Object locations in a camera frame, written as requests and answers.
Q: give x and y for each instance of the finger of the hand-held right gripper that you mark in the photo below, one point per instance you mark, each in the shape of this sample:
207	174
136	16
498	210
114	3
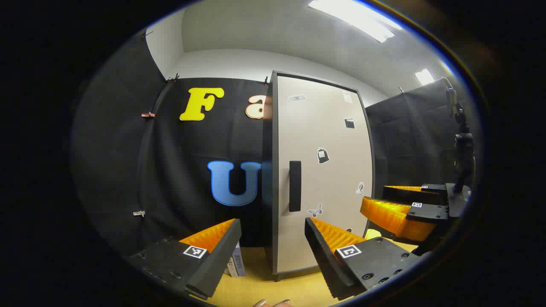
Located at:
396	219
426	195

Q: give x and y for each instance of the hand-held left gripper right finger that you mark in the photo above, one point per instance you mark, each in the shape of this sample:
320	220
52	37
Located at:
324	260

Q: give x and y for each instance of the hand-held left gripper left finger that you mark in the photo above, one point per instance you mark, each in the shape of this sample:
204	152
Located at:
222	260

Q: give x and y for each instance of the white book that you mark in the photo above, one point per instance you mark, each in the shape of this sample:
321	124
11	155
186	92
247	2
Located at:
230	268

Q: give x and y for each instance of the lavender book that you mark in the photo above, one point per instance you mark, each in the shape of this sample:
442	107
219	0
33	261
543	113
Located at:
240	265

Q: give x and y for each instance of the small ceiling light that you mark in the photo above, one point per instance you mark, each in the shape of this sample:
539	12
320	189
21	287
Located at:
424	76

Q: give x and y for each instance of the white clip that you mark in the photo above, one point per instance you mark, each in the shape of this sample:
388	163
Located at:
139	213

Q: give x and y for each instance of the black backdrop cloth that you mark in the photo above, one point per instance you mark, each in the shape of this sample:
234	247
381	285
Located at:
170	149

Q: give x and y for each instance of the pink clip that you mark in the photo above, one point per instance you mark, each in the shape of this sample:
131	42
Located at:
147	114

